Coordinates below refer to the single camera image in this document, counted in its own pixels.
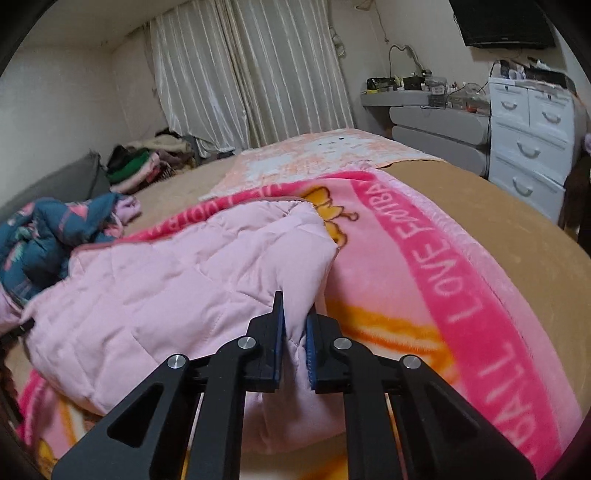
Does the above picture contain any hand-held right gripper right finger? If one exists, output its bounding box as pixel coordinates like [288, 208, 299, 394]
[305, 305, 536, 480]

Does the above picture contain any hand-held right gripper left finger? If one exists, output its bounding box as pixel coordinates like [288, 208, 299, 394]
[52, 291, 287, 480]

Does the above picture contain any pink quilted jacket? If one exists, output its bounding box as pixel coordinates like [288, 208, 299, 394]
[18, 198, 349, 455]

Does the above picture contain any pile of folded clothes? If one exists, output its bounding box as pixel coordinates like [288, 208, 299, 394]
[106, 129, 199, 195]

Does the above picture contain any blue floral comforter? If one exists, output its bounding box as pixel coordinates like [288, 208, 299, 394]
[0, 191, 139, 305]

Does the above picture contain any pink printed blanket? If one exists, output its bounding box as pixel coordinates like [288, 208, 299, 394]
[14, 171, 583, 480]

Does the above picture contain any grey pillow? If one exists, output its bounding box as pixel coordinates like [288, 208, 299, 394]
[0, 152, 112, 210]

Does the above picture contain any lilac garment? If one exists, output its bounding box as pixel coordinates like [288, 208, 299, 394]
[113, 194, 142, 228]

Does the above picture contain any peach patterned blanket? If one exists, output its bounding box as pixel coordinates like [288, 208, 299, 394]
[198, 128, 446, 201]

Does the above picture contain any bed with tan sheet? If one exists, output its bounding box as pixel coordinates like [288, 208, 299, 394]
[0, 128, 591, 416]

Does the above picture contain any grey vanity shelf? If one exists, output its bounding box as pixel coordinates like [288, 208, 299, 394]
[362, 88, 492, 176]

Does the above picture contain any cream window curtain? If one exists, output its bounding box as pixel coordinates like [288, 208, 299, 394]
[148, 0, 356, 153]

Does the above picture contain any clutter of small desk items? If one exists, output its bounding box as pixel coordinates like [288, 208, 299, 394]
[367, 69, 490, 112]

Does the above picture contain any white gooseneck holder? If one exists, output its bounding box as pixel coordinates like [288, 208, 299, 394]
[388, 44, 432, 79]

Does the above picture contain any white drawer cabinet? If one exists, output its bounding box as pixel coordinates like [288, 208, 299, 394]
[487, 74, 578, 223]

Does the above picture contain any dark cloth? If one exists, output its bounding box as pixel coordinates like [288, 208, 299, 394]
[561, 134, 591, 245]

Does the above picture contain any black television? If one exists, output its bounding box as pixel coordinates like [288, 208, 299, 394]
[448, 0, 557, 49]

